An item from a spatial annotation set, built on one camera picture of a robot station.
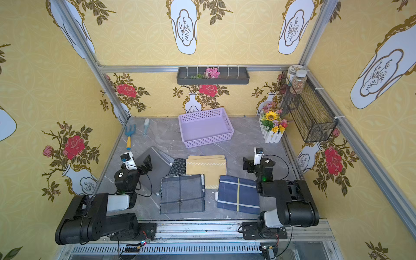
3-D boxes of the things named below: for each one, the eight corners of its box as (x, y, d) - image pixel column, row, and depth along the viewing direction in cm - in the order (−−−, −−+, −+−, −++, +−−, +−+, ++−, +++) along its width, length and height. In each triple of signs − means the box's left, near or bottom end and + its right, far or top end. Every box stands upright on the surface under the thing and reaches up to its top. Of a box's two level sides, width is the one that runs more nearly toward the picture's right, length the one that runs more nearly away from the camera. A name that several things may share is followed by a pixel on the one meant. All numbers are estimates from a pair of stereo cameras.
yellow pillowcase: (184, 189, 89) (183, 187, 87) (187, 157, 101) (187, 155, 100) (227, 189, 89) (227, 187, 87) (225, 157, 101) (225, 155, 100)
